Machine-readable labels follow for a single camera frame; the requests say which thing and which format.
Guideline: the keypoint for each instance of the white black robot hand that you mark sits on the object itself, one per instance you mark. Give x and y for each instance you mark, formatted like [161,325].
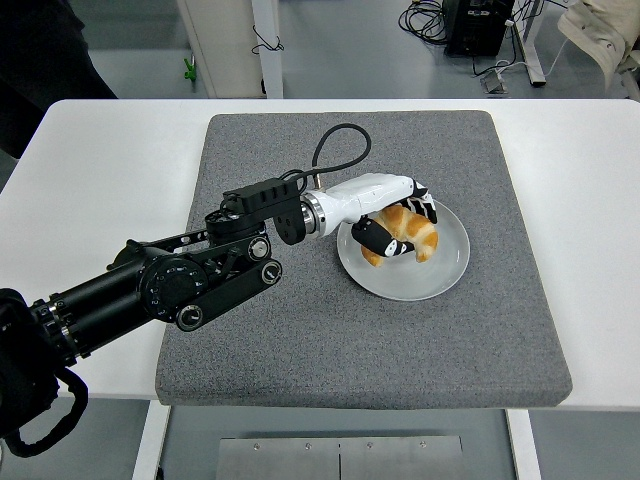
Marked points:
[360,195]

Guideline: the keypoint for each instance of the golden croissant bread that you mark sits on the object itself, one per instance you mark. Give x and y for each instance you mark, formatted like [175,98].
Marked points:
[420,235]

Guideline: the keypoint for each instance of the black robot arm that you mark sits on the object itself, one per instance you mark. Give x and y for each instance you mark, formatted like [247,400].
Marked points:
[125,285]

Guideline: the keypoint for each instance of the grey round plate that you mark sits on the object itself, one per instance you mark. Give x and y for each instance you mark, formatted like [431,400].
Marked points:
[425,280]

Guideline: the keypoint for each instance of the grey metal plate with screws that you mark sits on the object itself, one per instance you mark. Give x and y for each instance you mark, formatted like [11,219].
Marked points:
[280,460]

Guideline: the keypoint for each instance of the grey fabric mat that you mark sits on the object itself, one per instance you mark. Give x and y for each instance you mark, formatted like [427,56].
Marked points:
[350,340]

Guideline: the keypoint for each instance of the white metal desk leg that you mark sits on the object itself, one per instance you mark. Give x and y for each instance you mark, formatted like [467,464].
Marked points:
[272,70]

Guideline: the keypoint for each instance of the black computer box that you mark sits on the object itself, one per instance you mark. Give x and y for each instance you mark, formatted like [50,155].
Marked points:
[475,30]

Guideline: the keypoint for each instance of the white panel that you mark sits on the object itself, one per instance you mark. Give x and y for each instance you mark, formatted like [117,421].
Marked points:
[225,45]

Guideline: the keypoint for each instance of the small green object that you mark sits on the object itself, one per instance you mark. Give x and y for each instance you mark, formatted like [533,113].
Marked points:
[190,75]

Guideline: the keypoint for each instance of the white desk leg with foot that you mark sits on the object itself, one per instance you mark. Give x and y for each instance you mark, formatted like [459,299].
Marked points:
[534,60]

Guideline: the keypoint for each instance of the beige cloth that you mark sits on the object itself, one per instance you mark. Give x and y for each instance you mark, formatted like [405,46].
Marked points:
[600,30]

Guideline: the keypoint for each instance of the white table leg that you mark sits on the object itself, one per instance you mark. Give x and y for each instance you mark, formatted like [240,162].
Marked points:
[522,445]
[150,440]

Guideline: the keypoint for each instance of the person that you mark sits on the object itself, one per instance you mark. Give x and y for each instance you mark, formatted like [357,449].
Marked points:
[35,50]

